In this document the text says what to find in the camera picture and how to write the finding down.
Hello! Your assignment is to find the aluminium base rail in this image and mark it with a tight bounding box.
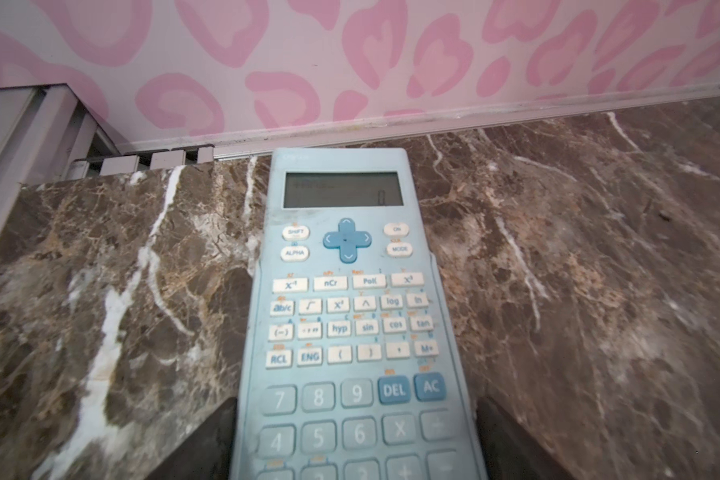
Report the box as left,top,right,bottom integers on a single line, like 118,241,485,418
0,85,214,233

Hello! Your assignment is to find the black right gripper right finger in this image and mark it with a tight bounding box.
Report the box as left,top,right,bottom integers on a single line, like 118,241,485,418
476,396,574,480

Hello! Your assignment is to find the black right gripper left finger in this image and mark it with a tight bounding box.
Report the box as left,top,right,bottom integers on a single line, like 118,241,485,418
146,397,238,480

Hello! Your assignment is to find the grey calculator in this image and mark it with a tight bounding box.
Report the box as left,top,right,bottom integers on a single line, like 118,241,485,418
230,148,487,479

